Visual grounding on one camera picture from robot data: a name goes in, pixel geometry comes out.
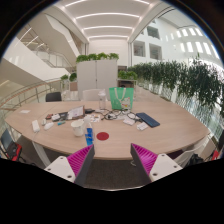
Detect white flat packet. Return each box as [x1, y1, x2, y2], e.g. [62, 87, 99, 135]
[122, 117, 136, 127]

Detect white patterned mug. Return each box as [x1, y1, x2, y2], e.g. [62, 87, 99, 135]
[70, 119, 85, 138]

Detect small potted green plants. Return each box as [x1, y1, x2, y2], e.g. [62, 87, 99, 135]
[60, 72, 78, 92]

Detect black flat tablet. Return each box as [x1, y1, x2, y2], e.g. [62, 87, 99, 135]
[49, 111, 69, 122]

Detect white cabinet topped with plants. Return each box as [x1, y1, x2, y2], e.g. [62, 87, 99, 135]
[75, 52, 120, 100]

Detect glass balustrade with handrail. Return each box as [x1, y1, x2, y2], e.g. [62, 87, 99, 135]
[0, 78, 63, 111]

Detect white chair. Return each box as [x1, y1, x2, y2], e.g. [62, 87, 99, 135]
[81, 88, 109, 102]

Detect wooden planter with greenery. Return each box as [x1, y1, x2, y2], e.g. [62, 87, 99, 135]
[117, 69, 138, 89]

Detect colourful printed leaflet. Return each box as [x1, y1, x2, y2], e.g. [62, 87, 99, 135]
[89, 113, 102, 123]

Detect row of tall green plants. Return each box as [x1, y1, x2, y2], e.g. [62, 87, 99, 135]
[132, 56, 224, 118]

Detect black office chair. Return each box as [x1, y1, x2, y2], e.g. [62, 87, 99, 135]
[45, 91, 63, 103]

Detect white power strip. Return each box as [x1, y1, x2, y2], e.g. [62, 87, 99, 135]
[31, 119, 41, 133]

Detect clear blue-labelled water bottle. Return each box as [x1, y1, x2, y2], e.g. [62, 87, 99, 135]
[83, 115, 95, 147]

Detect ceiling light strips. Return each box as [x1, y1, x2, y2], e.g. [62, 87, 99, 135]
[63, 0, 151, 39]

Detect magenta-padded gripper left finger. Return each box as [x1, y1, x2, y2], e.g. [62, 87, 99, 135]
[44, 144, 96, 188]

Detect tangle of black cables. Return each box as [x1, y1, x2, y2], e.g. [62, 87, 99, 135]
[96, 108, 143, 123]

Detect open paper booklet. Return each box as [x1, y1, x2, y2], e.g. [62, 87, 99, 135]
[66, 105, 86, 121]

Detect white computer mouse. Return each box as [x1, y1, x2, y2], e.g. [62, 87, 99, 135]
[43, 122, 55, 131]

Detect green tote bag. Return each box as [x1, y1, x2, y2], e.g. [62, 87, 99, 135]
[108, 86, 135, 111]

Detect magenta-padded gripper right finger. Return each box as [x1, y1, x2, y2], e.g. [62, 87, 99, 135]
[129, 142, 184, 185]

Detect small clear plastic packet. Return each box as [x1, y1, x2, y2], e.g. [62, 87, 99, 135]
[136, 121, 149, 132]

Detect flat round red coaster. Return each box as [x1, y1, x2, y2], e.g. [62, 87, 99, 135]
[96, 131, 110, 141]

